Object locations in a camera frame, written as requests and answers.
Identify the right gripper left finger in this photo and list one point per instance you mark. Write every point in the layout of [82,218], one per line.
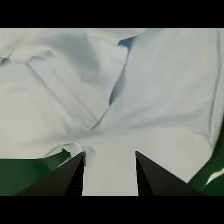
[68,180]

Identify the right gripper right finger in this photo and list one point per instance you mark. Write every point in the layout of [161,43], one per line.
[153,181]

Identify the white shirt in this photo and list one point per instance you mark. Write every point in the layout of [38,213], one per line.
[160,83]

